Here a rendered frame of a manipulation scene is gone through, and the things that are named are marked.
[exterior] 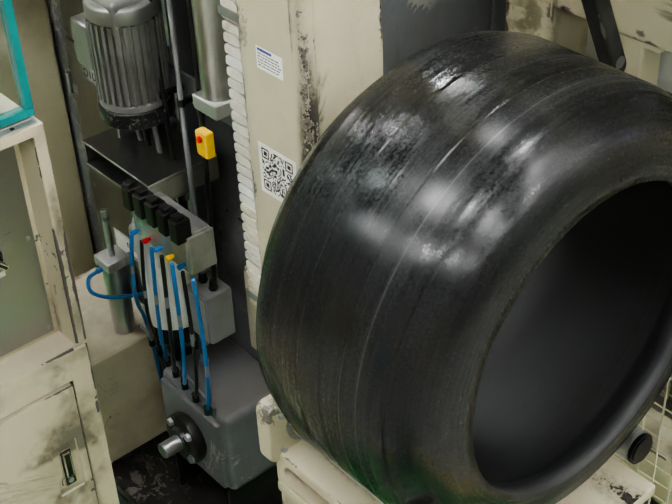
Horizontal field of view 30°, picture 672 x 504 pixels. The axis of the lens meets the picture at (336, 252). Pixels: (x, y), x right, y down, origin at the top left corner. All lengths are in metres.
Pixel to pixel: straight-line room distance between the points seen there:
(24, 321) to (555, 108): 0.90
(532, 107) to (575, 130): 0.05
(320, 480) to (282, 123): 0.47
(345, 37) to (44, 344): 0.69
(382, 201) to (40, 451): 0.86
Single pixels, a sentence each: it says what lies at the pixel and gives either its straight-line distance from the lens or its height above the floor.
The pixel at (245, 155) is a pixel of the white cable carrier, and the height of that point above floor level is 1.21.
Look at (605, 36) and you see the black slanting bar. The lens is 1.76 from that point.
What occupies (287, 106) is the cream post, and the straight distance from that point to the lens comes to 1.51.
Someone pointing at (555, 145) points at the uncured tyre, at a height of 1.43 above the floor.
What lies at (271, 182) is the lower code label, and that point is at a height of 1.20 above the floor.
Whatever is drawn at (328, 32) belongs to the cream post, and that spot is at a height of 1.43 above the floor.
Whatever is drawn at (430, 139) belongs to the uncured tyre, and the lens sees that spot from 1.26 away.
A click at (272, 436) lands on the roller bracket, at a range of 1.67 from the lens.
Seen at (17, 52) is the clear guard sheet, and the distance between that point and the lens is 1.64.
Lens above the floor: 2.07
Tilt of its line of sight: 36 degrees down
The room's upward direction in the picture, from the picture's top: 3 degrees counter-clockwise
